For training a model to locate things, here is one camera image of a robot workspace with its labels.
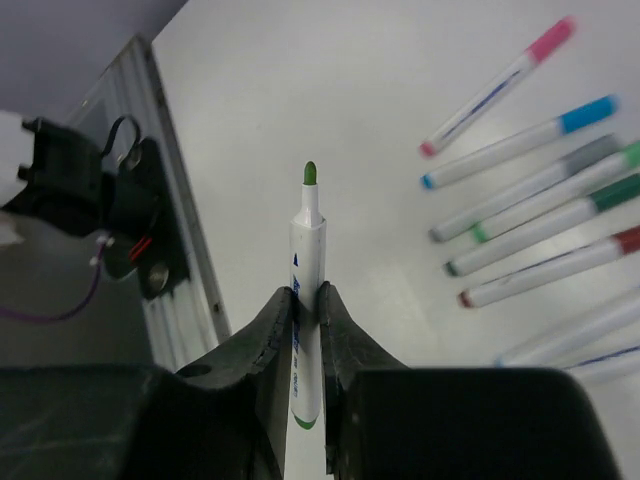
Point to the grey capped marker pen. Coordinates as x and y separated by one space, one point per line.
560 170

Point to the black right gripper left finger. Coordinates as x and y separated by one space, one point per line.
224 416

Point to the purple capped marker pen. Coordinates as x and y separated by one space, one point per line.
607 367

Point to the dark green capped marker pen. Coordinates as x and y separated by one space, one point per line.
494 246

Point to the light green capped marker pen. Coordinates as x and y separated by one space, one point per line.
579 184

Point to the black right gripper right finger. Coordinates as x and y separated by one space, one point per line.
385 420

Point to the pink capped marker pen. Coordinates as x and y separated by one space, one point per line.
535 54

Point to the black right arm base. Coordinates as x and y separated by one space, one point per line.
121 187

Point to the light blue capped marker pen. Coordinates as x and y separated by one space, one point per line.
574 333

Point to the aluminium rail frame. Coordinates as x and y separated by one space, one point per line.
181 300

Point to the brown capped marker pen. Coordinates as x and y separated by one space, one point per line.
600 252

